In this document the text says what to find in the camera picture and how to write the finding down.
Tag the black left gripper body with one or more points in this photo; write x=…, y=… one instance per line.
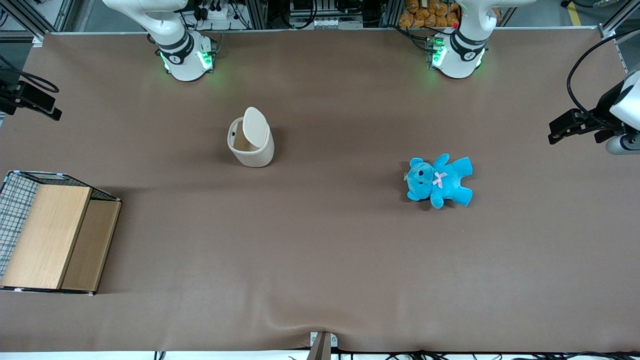
x=602, y=120

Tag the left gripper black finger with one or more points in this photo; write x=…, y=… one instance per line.
x=567, y=125
x=606, y=136

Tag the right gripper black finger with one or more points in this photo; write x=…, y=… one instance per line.
x=42, y=105

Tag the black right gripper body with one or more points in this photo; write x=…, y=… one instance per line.
x=11, y=96

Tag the white trash can with lid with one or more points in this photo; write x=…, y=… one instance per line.
x=252, y=145

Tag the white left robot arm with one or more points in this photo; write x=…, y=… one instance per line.
x=457, y=55

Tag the light wooden shelf box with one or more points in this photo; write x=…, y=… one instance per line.
x=55, y=240

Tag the blue teddy bear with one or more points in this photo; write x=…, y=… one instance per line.
x=440, y=182

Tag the pile of orange plush toys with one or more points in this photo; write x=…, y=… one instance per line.
x=430, y=12

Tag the white power strip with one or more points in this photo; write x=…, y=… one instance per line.
x=217, y=12

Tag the brown table cover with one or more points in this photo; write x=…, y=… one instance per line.
x=320, y=240

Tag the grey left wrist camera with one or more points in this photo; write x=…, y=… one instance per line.
x=622, y=145

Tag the aluminium frame profile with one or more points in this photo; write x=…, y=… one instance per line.
x=620, y=17
x=25, y=17

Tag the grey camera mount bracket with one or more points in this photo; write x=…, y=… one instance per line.
x=322, y=345

